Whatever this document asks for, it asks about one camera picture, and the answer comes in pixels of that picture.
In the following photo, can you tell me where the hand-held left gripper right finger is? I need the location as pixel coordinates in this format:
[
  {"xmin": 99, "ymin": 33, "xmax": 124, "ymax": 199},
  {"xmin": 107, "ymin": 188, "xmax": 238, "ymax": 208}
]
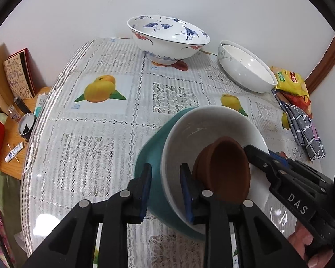
[{"xmin": 179, "ymin": 163, "xmax": 308, "ymax": 268}]

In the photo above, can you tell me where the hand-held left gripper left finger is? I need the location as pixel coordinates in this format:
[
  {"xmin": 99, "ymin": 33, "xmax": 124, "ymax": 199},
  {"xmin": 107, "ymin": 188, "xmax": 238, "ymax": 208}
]
[{"xmin": 22, "ymin": 163, "xmax": 153, "ymax": 268}]

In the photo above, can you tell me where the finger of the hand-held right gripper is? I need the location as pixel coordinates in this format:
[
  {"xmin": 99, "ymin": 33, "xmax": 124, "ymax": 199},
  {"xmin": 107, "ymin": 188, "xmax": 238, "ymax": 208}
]
[
  {"xmin": 269, "ymin": 150, "xmax": 333, "ymax": 187},
  {"xmin": 243, "ymin": 144, "xmax": 286, "ymax": 187}
]

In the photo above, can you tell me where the small brown bowl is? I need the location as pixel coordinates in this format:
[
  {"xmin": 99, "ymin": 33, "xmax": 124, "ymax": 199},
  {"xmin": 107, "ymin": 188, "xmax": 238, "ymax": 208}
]
[{"xmin": 192, "ymin": 136, "xmax": 251, "ymax": 201}]

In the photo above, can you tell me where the teal plate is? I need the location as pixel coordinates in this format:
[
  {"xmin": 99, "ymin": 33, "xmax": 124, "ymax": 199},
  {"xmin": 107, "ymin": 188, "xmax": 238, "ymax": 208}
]
[{"xmin": 134, "ymin": 107, "xmax": 210, "ymax": 241}]

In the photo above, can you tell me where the white bowl with bird print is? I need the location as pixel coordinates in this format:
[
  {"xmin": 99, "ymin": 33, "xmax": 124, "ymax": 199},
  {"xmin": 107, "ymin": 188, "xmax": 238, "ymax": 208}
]
[{"xmin": 160, "ymin": 106, "xmax": 271, "ymax": 233}]

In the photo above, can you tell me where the white bowl with grey scrolls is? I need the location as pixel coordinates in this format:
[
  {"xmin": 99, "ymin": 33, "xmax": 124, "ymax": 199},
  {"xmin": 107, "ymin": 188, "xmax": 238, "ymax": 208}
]
[{"xmin": 218, "ymin": 40, "xmax": 278, "ymax": 93}]

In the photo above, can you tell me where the person's right hand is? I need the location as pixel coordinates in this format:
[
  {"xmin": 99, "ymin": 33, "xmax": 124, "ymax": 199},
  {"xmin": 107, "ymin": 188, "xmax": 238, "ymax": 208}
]
[{"xmin": 287, "ymin": 220, "xmax": 335, "ymax": 268}]

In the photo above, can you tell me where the grey checked cloth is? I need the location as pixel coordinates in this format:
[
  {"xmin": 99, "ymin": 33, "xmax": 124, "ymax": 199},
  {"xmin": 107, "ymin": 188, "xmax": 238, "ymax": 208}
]
[{"xmin": 271, "ymin": 89, "xmax": 327, "ymax": 161}]

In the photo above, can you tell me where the orange snack packet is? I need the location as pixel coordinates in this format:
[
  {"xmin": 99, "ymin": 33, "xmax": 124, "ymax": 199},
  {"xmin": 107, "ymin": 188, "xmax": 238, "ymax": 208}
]
[{"xmin": 279, "ymin": 91, "xmax": 313, "ymax": 119}]

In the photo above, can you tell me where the yellow snack packet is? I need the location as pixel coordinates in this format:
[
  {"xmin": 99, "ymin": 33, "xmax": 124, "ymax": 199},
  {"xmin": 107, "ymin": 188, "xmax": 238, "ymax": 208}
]
[{"xmin": 269, "ymin": 65, "xmax": 309, "ymax": 97}]

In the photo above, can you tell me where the silver drink can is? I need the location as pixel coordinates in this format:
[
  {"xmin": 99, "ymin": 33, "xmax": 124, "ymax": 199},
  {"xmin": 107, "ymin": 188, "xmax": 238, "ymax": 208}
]
[{"xmin": 19, "ymin": 112, "xmax": 37, "ymax": 139}]

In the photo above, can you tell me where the green cloth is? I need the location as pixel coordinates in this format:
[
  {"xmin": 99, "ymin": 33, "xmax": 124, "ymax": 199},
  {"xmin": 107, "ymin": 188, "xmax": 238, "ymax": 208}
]
[{"xmin": 0, "ymin": 170, "xmax": 27, "ymax": 254}]

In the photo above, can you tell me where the white and blue tube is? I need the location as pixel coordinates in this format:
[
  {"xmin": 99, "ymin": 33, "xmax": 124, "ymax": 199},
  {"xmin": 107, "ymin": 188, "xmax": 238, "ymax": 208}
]
[{"xmin": 5, "ymin": 142, "xmax": 24, "ymax": 162}]

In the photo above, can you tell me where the wooden side table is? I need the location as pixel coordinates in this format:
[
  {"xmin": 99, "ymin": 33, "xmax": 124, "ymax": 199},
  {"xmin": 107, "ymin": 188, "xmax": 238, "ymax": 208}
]
[{"xmin": 0, "ymin": 86, "xmax": 52, "ymax": 180}]

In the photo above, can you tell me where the large blue crane-patterned bowl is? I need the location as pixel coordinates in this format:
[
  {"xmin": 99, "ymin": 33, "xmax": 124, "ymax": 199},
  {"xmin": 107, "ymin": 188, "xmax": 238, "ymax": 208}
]
[{"xmin": 127, "ymin": 15, "xmax": 211, "ymax": 66}]

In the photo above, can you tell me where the dark slim stick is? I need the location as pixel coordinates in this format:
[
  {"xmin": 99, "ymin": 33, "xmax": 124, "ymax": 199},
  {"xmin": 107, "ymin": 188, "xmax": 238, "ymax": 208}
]
[{"xmin": 13, "ymin": 96, "xmax": 27, "ymax": 117}]

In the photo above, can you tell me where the small clear bottle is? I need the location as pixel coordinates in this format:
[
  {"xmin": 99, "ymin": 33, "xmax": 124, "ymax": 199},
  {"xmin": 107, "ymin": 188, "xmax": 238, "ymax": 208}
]
[{"xmin": 7, "ymin": 105, "xmax": 20, "ymax": 123}]

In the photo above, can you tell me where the brown patterned book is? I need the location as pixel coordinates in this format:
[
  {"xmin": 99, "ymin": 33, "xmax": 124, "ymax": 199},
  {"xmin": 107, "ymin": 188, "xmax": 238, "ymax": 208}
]
[{"xmin": 3, "ymin": 49, "xmax": 37, "ymax": 99}]

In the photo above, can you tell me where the brown wooden door frame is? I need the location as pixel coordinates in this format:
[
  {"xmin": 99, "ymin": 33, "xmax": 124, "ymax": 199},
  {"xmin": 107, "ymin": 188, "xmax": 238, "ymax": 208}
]
[{"xmin": 304, "ymin": 35, "xmax": 335, "ymax": 95}]

